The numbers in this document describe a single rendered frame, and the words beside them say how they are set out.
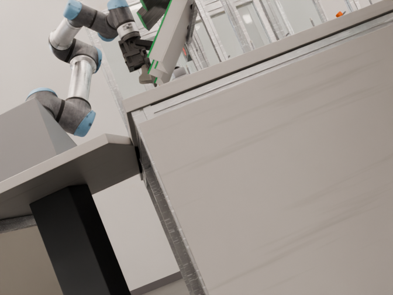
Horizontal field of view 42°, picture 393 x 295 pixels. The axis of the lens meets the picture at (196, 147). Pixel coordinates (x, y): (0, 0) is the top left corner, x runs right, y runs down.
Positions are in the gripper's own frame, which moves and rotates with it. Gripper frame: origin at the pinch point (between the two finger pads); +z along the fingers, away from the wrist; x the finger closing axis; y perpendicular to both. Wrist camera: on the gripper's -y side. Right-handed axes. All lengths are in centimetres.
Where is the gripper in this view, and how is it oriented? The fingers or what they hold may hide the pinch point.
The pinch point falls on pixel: (156, 84)
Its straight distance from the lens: 189.7
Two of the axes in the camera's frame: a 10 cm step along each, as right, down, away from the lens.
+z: 3.9, 9.2, -1.2
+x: 0.8, -1.6, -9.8
